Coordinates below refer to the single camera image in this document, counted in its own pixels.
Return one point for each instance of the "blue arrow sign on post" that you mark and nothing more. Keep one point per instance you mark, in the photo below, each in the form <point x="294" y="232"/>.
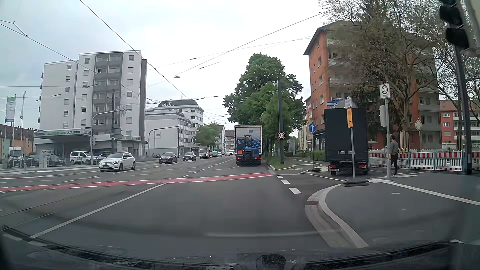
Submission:
<point x="312" y="129"/>

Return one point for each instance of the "white high-rise apartment building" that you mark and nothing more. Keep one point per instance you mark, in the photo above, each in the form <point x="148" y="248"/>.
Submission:
<point x="78" y="93"/>

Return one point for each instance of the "yellow box on post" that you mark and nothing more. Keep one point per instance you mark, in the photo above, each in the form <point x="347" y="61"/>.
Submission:
<point x="350" y="142"/>

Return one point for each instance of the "flags on poles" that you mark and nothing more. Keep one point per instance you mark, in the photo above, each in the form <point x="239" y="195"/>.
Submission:
<point x="11" y="108"/>

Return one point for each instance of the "white building with dark roof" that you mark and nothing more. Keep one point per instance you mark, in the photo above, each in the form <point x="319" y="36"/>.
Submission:
<point x="176" y="127"/>

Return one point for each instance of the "black box lorry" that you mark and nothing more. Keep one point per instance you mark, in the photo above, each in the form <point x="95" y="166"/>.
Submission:
<point x="345" y="138"/>

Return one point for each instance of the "queue of distant vehicles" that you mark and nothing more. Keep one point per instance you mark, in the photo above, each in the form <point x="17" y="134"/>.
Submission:
<point x="215" y="153"/>

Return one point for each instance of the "large green tree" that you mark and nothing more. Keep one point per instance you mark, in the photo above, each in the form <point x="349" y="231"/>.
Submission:
<point x="262" y="101"/>

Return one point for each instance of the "red brick apartment building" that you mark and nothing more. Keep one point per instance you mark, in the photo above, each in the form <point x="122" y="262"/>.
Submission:
<point x="322" y="78"/>

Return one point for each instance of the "car's own bonnet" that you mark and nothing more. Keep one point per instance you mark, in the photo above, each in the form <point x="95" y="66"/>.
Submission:
<point x="150" y="258"/>

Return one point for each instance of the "dark parked car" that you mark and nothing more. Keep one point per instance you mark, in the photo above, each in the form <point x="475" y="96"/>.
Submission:
<point x="45" y="160"/>

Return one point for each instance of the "person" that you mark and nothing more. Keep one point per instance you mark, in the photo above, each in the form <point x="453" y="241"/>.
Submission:
<point x="393" y="154"/>

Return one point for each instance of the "speed limit sign on post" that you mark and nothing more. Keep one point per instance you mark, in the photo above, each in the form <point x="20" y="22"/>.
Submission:
<point x="385" y="112"/>

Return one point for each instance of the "tall pole with round sign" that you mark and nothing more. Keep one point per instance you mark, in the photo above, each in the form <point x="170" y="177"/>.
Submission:
<point x="280" y="123"/>

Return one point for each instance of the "blue street name signs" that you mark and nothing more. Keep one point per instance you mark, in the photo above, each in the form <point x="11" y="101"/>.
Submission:
<point x="335" y="102"/>

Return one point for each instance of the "grey pavement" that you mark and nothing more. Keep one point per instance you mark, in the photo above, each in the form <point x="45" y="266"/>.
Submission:
<point x="405" y="210"/>

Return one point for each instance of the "road markings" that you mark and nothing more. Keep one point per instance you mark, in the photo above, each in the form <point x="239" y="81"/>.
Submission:
<point x="93" y="212"/>

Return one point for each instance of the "red building with white windows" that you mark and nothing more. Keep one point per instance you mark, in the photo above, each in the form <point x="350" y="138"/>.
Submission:
<point x="455" y="123"/>

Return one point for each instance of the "car glass workshop building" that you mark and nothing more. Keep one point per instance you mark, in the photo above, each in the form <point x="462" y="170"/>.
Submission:
<point x="75" y="140"/>

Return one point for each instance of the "low brick building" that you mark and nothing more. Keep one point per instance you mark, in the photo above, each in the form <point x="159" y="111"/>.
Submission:
<point x="15" y="140"/>

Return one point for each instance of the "lorry with blue forklift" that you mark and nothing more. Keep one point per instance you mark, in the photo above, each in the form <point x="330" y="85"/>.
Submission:
<point x="248" y="145"/>

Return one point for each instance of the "bare-branched tree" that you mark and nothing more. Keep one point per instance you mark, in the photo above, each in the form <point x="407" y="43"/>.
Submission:
<point x="390" y="56"/>

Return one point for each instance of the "grey asphalt road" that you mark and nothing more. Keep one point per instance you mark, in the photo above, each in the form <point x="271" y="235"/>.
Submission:
<point x="210" y="206"/>

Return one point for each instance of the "small green tree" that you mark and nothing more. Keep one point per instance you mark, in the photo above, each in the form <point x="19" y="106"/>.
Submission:
<point x="207" y="135"/>

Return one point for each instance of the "red and white barrier fence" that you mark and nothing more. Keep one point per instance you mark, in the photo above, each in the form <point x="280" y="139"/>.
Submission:
<point x="422" y="159"/>

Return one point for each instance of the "white van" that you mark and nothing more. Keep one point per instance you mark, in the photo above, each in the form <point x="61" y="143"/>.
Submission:
<point x="15" y="156"/>
<point x="82" y="157"/>

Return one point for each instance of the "white car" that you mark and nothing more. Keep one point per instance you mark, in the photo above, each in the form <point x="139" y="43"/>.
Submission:
<point x="117" y="161"/>

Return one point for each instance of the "dark traffic light on pole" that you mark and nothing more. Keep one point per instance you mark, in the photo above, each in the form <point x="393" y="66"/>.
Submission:
<point x="462" y="75"/>

